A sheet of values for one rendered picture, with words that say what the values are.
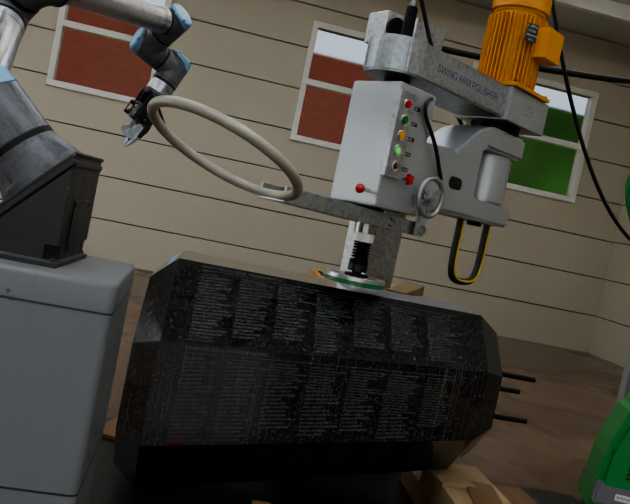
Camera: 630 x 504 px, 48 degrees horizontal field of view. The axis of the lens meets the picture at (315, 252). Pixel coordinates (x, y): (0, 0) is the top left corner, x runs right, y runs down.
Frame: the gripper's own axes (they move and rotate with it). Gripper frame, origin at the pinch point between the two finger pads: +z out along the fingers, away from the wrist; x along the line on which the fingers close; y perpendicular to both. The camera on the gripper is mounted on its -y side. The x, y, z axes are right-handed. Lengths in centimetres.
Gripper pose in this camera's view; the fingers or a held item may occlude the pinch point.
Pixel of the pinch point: (128, 144)
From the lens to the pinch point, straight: 264.5
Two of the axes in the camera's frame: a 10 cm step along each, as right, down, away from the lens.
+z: -5.3, 8.4, -1.1
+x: 7.3, 3.8, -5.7
